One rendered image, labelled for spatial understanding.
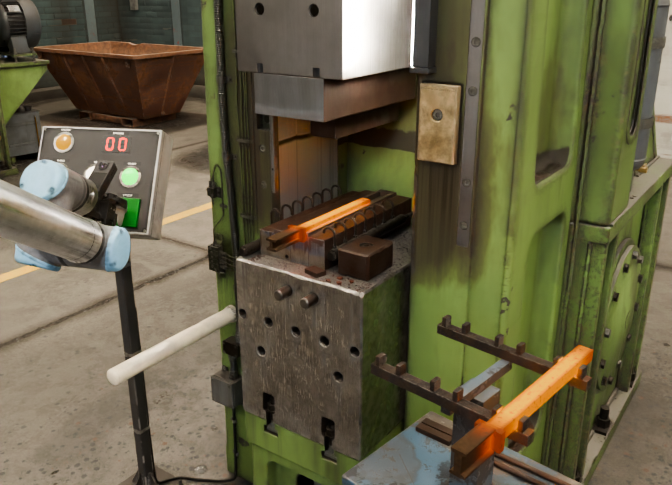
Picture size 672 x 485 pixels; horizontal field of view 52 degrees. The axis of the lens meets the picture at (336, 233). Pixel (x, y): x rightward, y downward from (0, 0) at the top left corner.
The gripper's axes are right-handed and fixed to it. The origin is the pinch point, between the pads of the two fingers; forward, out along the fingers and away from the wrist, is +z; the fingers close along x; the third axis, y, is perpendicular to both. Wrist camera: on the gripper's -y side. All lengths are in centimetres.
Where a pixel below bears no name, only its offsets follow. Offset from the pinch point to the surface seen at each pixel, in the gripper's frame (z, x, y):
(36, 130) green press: 405, -300, -147
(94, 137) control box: 2.0, -11.5, -18.8
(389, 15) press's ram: -16, 66, -45
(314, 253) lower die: -1, 51, 9
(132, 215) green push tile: 1.2, 2.5, 1.6
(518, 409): -46, 94, 38
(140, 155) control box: 2.0, 2.1, -14.4
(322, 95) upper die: -21, 53, -23
